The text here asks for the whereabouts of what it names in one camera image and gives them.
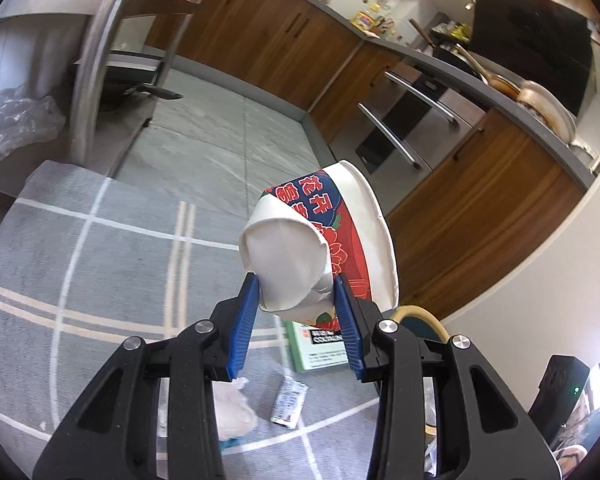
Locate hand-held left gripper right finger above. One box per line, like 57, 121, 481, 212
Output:
332, 274, 563, 480

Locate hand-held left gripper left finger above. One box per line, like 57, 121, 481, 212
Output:
32, 272, 261, 480

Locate dark green bin yellow rim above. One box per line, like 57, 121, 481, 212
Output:
392, 304, 453, 478

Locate red blue printed paper cup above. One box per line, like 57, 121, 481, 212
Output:
240, 160, 401, 326

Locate green medicine box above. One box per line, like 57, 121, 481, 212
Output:
284, 317, 349, 374

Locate white crumpled tissue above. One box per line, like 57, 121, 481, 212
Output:
212, 377, 259, 444

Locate small silver sachet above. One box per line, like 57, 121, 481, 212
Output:
270, 377, 309, 430

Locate grey checked blanket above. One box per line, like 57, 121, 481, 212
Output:
0, 160, 381, 480

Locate wooden kitchen cabinets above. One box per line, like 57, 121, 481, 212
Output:
145, 0, 597, 322

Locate stainless steel oven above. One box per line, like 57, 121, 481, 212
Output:
355, 62, 487, 177

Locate black dustpan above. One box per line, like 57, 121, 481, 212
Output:
102, 79, 184, 112

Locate grey kitchen countertop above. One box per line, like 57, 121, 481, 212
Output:
230, 0, 597, 191

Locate stainless steel shelf rack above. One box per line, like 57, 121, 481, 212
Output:
0, 0, 206, 181

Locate large metal frying pan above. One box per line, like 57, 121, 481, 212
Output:
517, 80, 579, 144

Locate clear plastic bag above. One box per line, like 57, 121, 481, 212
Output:
0, 84, 67, 165

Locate black glass panel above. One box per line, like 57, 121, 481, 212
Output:
472, 0, 595, 117

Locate wooden handled pan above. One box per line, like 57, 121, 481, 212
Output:
455, 42, 522, 102

